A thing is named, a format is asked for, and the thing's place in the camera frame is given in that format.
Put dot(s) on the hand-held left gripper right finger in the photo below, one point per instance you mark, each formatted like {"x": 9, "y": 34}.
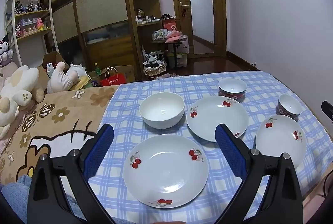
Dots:
{"x": 230, "y": 153}

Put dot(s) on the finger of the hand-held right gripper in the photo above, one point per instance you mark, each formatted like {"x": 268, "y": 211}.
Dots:
{"x": 328, "y": 110}

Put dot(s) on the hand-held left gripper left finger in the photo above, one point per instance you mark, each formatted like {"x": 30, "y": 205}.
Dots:
{"x": 100, "y": 153}

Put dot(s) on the white cherry print plate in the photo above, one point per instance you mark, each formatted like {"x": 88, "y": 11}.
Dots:
{"x": 166, "y": 174}
{"x": 279, "y": 143}
{"x": 216, "y": 114}

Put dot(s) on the large red patterned bowl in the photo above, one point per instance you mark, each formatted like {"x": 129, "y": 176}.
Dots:
{"x": 232, "y": 86}

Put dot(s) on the small red patterned bowl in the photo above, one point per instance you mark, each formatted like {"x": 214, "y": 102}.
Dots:
{"x": 290, "y": 104}

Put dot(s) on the blue checked cloth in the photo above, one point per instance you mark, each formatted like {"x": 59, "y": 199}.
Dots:
{"x": 124, "y": 114}

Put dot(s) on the brown cartoon print blanket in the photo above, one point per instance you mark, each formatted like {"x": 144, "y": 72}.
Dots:
{"x": 65, "y": 119}

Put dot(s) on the red paper bag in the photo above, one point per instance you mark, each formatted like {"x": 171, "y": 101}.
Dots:
{"x": 113, "y": 80}

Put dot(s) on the plain white bowl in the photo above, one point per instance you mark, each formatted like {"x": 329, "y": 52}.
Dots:
{"x": 161, "y": 109}

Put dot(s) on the green bottle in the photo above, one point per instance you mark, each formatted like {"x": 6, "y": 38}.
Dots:
{"x": 97, "y": 70}

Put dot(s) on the beige plush toy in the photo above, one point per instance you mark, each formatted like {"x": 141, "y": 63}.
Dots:
{"x": 61, "y": 78}

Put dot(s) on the cardboard box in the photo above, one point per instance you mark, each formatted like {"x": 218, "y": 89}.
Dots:
{"x": 127, "y": 71}
{"x": 53, "y": 58}

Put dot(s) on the woven basket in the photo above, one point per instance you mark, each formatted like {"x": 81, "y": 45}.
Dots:
{"x": 154, "y": 70}

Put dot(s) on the cream spotted plush toy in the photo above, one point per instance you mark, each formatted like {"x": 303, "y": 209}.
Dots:
{"x": 18, "y": 88}

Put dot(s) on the clear storage box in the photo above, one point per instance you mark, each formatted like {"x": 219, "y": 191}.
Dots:
{"x": 180, "y": 60}

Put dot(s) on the black side table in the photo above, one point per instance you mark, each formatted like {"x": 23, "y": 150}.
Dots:
{"x": 177, "y": 54}

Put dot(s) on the pink plastic bag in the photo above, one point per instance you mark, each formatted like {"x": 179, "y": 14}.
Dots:
{"x": 173, "y": 36}

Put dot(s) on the black and white plush doll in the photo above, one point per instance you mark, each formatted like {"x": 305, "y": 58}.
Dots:
{"x": 5, "y": 50}

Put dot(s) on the red gift box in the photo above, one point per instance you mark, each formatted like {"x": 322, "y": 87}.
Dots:
{"x": 169, "y": 24}

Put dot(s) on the pink plush figure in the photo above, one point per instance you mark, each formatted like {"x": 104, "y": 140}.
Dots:
{"x": 40, "y": 24}

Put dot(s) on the wooden wardrobe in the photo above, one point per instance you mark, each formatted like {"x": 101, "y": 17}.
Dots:
{"x": 104, "y": 5}

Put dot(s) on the row of small figurines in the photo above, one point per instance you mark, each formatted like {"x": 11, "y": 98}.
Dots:
{"x": 28, "y": 7}

